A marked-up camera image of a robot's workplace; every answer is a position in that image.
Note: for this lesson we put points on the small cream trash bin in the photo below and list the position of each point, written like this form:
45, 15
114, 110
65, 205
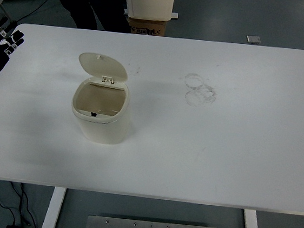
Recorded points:
104, 130

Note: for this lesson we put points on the person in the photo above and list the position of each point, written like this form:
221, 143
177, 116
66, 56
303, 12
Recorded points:
82, 0

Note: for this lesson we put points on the brown cardboard box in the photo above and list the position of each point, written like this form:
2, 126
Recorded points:
147, 26

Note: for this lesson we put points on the small grey floor plate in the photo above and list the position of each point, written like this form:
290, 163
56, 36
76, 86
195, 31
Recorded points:
254, 39

